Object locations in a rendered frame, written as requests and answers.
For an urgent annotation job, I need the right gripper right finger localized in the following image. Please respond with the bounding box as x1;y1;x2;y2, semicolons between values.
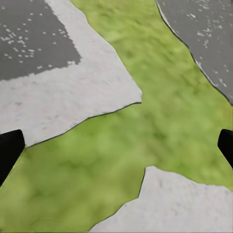
217;129;233;168

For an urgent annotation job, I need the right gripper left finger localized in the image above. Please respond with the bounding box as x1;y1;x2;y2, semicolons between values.
0;129;25;187

